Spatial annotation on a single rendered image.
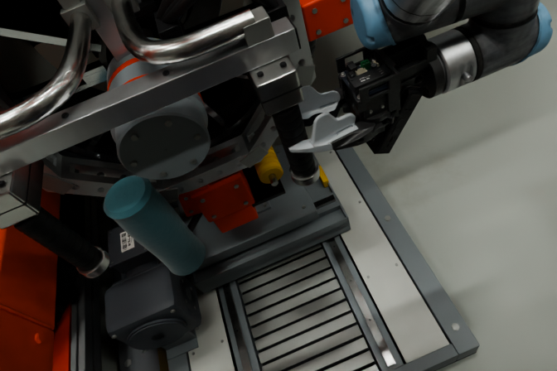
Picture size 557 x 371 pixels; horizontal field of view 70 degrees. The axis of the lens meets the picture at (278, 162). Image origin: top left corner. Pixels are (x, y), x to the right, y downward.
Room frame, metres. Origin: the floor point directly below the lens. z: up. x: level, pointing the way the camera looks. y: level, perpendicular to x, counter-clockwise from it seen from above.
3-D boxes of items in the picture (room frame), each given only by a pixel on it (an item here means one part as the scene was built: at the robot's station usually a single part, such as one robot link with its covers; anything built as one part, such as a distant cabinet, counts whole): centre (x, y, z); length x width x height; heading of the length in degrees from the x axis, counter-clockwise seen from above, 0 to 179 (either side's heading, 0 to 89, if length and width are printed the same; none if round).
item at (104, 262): (0.35, 0.31, 0.83); 0.04 x 0.04 x 0.16
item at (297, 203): (0.76, 0.15, 0.32); 0.40 x 0.30 x 0.28; 92
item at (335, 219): (0.77, 0.12, 0.13); 0.50 x 0.36 x 0.10; 92
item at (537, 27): (0.38, -0.33, 0.85); 0.11 x 0.08 x 0.09; 92
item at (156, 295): (0.61, 0.43, 0.26); 0.42 x 0.18 x 0.35; 2
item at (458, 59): (0.37, -0.25, 0.85); 0.08 x 0.05 x 0.08; 2
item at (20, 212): (0.38, 0.31, 0.93); 0.09 x 0.05 x 0.05; 2
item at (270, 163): (0.70, 0.03, 0.51); 0.29 x 0.06 x 0.06; 2
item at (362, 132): (0.34, -0.11, 0.83); 0.09 x 0.05 x 0.02; 101
